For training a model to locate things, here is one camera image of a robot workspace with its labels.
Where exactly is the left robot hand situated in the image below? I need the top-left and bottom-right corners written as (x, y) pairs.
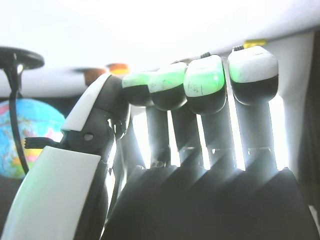
top-left (0, 46), bottom-right (320, 240)

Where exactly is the blue world globe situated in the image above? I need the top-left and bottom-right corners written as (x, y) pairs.
top-left (0, 46), bottom-right (67, 180)

